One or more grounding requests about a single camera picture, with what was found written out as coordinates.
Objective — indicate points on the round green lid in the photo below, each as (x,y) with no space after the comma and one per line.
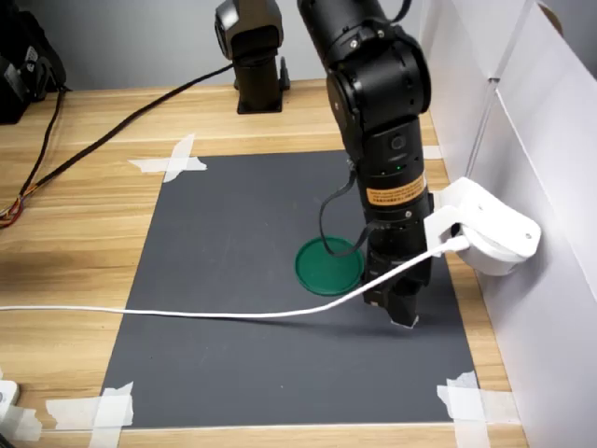
(322,275)

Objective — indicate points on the white tape patch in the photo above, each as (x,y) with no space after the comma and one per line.
(179,163)
(466,401)
(23,424)
(112,410)
(431,152)

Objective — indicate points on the clear partition joint strip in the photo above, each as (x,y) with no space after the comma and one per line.
(482,126)

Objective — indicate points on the white partition panel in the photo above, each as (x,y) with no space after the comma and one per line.
(550,163)
(457,70)

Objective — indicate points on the dark grey mat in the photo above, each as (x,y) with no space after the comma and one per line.
(224,354)

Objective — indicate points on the black box device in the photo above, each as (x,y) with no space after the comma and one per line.
(23,70)

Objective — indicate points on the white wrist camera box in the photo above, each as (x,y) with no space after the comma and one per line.
(494,219)

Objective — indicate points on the small white bracket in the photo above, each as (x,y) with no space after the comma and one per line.
(7,396)

